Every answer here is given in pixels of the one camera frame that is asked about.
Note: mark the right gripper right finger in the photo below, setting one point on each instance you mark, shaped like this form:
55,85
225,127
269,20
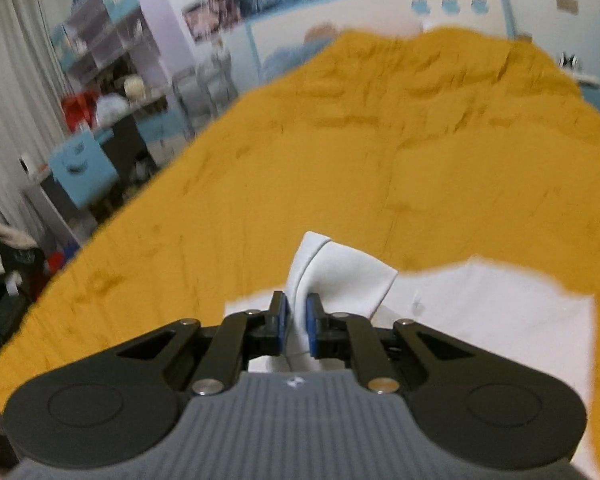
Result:
352,339

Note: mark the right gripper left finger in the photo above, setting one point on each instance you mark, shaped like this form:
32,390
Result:
241,338

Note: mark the white t-shirt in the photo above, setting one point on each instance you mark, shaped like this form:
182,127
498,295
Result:
516,312

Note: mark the mustard yellow bed cover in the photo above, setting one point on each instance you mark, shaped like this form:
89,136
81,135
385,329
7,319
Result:
420,152

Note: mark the desk with blue drawers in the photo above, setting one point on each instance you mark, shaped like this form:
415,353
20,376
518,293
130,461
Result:
139,142

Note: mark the blue smiley chair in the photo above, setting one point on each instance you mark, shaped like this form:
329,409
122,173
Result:
82,169

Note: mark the grey metal rack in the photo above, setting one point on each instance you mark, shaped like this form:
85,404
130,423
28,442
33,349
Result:
205,91

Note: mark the red bag on desk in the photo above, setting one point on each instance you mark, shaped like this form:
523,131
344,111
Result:
80,109

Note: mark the blue pillow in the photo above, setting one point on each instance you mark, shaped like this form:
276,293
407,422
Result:
286,59

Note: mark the white curtain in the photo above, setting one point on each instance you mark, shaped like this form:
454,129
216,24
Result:
31,120

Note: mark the white blue headboard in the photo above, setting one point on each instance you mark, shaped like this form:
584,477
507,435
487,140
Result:
390,18

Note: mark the white bedside table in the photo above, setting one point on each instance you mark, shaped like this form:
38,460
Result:
572,65

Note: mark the wall shelf unit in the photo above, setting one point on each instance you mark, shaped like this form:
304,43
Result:
103,41

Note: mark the beige wall switch plate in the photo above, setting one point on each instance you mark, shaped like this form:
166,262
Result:
568,6

